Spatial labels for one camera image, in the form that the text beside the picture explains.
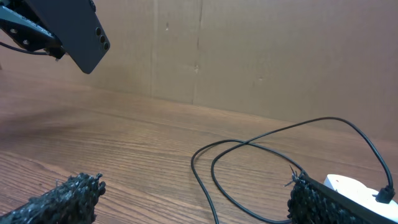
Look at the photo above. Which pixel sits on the Samsung Galaxy smartphone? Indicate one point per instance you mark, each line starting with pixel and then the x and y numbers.
pixel 76 26

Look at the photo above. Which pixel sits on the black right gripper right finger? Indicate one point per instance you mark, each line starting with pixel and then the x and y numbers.
pixel 313 203

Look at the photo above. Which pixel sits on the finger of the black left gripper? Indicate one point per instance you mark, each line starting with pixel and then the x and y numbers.
pixel 25 28

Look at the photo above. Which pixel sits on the white charger plug adapter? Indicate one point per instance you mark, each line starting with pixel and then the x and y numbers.
pixel 359 193

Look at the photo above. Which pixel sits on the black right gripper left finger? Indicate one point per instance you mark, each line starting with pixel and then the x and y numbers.
pixel 72 202

